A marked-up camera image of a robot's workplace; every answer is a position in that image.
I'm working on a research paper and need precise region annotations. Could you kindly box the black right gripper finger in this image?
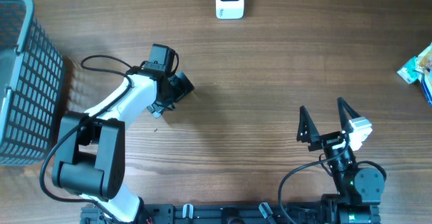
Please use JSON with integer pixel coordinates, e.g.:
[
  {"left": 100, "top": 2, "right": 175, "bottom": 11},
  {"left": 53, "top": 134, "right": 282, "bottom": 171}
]
[
  {"left": 296, "top": 106, "right": 319, "bottom": 142},
  {"left": 337, "top": 97, "right": 360, "bottom": 130}
]

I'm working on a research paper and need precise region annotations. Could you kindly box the teal tissue pack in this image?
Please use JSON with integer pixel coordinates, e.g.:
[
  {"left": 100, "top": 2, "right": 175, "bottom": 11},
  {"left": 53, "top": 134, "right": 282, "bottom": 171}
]
[{"left": 397, "top": 57, "right": 420, "bottom": 84}]

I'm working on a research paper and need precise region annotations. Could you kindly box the yellow cracker bag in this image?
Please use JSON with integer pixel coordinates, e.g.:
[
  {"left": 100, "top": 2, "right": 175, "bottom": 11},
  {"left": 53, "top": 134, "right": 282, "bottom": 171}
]
[{"left": 415, "top": 45, "right": 431, "bottom": 105}]

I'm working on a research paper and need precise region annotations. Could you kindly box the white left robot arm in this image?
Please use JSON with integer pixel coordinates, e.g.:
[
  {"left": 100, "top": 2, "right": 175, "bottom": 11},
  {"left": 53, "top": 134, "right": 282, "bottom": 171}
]
[{"left": 47, "top": 44, "right": 194, "bottom": 223}]

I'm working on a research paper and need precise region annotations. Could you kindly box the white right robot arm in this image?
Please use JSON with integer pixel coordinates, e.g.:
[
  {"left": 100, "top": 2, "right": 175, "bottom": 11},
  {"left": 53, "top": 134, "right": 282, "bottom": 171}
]
[{"left": 287, "top": 97, "right": 387, "bottom": 223}]

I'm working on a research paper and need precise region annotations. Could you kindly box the white barcode scanner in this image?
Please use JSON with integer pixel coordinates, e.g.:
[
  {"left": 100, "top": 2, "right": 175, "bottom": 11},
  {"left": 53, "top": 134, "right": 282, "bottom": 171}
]
[{"left": 215, "top": 0, "right": 245, "bottom": 20}]

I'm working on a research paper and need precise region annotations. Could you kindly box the grey plastic basket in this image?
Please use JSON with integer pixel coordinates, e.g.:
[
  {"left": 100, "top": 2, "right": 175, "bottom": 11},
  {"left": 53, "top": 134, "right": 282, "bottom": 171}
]
[{"left": 1, "top": 0, "right": 65, "bottom": 166}]

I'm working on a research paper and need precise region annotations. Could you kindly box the black right camera cable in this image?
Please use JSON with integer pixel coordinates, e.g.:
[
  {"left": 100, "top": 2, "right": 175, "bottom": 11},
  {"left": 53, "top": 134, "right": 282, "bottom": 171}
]
[{"left": 277, "top": 142, "right": 348, "bottom": 224}]

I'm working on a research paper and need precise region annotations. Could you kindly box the black camera cable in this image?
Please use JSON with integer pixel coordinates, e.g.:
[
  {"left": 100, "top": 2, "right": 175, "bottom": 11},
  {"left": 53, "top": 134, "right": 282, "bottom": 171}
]
[
  {"left": 277, "top": 142, "right": 348, "bottom": 224},
  {"left": 38, "top": 54, "right": 180, "bottom": 223}
]

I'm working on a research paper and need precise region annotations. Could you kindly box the black left camera cable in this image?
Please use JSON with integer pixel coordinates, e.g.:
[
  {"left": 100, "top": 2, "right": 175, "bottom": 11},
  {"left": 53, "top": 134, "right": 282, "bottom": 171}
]
[{"left": 38, "top": 54, "right": 180, "bottom": 223}]

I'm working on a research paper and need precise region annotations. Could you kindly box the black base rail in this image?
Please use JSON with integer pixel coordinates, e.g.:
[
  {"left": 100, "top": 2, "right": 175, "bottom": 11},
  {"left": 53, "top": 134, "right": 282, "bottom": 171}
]
[{"left": 80, "top": 202, "right": 382, "bottom": 224}]

